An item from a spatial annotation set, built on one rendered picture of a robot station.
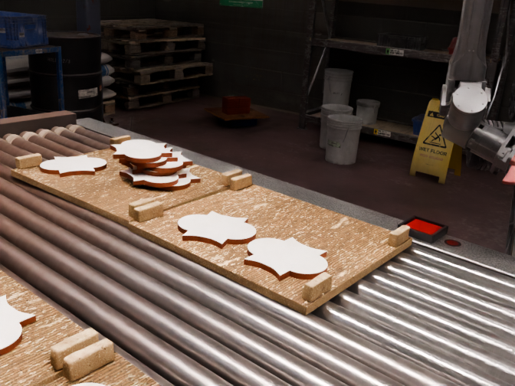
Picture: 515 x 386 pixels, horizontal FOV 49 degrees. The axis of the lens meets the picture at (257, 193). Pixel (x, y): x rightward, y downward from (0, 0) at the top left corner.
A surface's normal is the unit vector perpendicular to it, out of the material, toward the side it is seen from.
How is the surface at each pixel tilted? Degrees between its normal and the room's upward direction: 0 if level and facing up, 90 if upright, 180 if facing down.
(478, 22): 97
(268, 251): 0
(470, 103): 46
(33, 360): 0
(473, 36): 97
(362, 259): 0
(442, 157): 78
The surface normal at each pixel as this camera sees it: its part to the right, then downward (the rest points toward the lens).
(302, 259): 0.07, -0.94
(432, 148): -0.59, 0.01
